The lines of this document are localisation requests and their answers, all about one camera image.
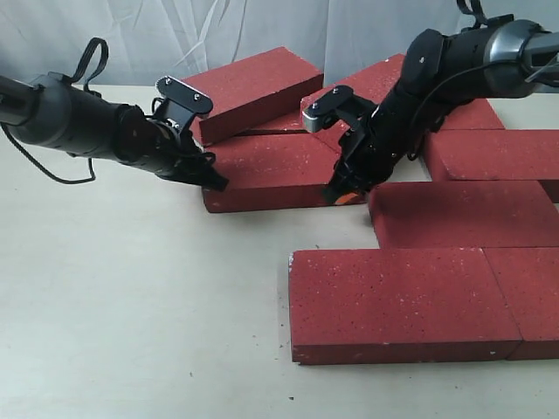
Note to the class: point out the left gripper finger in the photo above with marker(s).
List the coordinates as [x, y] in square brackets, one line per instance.
[210, 179]

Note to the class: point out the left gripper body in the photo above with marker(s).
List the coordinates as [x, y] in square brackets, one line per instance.
[157, 148]

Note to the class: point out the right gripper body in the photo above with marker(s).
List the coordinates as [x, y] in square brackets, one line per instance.
[392, 132]

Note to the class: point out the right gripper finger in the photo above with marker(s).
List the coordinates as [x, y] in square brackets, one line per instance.
[343, 191]

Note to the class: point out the red brick under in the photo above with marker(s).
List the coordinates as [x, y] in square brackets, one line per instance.
[271, 172]

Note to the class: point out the red brick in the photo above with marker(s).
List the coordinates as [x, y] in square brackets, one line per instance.
[372, 306]
[487, 155]
[371, 83]
[477, 115]
[252, 91]
[528, 279]

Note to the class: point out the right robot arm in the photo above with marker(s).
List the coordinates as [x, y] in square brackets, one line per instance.
[439, 74]

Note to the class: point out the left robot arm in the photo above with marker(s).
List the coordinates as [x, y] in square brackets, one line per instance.
[51, 113]

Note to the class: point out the red brick second row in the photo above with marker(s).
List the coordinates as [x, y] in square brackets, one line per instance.
[486, 214]

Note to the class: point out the white backdrop cloth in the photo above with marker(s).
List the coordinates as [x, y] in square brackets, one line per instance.
[148, 39]

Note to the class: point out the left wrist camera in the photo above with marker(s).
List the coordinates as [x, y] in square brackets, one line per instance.
[179, 103]

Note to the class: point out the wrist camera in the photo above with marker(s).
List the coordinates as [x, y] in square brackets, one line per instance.
[327, 109]
[179, 103]

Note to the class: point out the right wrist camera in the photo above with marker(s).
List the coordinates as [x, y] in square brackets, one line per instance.
[327, 109]

